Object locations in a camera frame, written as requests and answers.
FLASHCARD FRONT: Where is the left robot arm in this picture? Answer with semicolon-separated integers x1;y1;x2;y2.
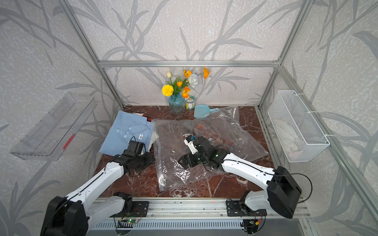
40;152;154;236

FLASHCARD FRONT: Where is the clear plastic vacuum bag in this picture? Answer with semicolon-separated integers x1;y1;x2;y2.
152;107;268;191

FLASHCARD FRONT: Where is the clear acrylic wall shelf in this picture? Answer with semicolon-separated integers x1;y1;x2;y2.
10;92;97;161

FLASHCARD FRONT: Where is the light blue plastic scoop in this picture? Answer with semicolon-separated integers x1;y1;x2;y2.
194;105;219;119

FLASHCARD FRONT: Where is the white wire wall basket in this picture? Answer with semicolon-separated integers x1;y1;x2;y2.
268;90;330;163

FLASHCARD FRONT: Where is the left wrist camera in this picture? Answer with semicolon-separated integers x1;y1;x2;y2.
124;140;146;156

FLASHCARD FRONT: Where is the white garment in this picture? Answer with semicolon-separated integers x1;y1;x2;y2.
134;113;158;150

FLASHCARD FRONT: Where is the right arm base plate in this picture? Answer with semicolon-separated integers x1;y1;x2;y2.
225;199;267;217

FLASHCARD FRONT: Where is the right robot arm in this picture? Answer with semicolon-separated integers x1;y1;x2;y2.
178;148;302;219

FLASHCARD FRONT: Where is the artificial flower bouquet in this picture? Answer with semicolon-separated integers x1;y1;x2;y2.
161;70;199;99

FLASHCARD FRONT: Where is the small white lidded jar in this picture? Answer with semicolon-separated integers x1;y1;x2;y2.
185;95;195;110

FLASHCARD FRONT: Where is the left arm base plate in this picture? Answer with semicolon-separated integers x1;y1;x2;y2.
112;201;149;218

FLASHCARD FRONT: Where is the light blue garment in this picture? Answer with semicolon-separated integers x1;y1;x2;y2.
99;111;153;156

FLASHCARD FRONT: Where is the white cloth in basket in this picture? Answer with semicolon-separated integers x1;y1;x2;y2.
274;119;302;161

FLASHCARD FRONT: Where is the blue glass flower vase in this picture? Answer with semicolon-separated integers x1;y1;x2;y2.
168;93;185;115

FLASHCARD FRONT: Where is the aluminium frame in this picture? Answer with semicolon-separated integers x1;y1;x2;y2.
56;0;378;236

